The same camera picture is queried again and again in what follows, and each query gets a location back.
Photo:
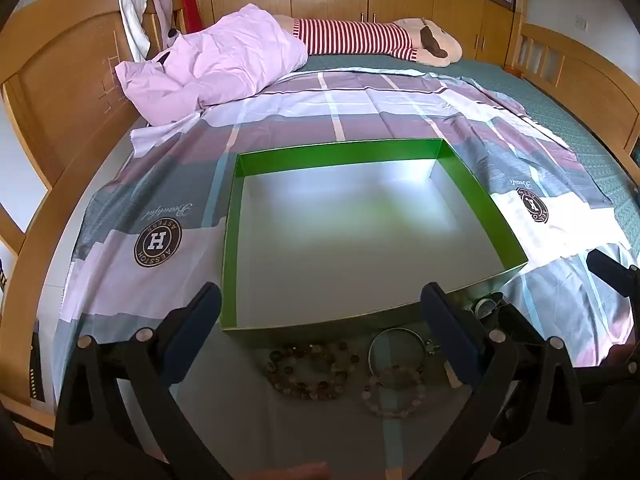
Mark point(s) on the person's left hand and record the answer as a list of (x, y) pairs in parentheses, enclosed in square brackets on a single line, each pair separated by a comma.
[(295, 472)]

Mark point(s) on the wooden bed footboard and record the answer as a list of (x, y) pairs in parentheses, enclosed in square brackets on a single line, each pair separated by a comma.
[(590, 85)]

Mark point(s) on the striped plush dog toy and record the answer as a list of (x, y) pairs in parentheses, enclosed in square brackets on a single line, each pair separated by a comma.
[(350, 37)]

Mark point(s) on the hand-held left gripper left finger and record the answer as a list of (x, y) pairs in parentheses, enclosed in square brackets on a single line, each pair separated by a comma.
[(192, 330)]

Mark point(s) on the pink grey garment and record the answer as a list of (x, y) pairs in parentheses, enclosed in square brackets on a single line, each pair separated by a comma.
[(162, 5)]

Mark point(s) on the thin metal bangle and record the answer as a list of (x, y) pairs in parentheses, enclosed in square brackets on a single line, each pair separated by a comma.
[(372, 347)]

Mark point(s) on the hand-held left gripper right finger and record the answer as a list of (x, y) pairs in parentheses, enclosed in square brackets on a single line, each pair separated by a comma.
[(450, 330)]

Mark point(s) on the pink duvet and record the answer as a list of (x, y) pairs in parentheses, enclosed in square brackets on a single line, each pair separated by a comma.
[(225, 60)]

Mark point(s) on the green cardboard box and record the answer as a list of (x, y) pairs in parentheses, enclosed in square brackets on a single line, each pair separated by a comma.
[(350, 240)]

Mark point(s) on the white cloth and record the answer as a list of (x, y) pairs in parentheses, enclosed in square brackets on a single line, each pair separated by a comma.
[(132, 15)]

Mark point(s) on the white wall socket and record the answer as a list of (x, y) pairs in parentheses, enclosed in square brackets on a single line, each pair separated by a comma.
[(581, 22)]

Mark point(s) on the wooden bed headboard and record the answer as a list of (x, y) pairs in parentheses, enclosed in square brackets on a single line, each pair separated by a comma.
[(60, 85)]

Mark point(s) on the plaid bed sheet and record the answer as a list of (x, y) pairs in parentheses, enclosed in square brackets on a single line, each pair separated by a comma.
[(125, 285)]

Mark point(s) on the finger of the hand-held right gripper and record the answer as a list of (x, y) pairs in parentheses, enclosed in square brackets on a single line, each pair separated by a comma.
[(520, 317), (612, 272)]

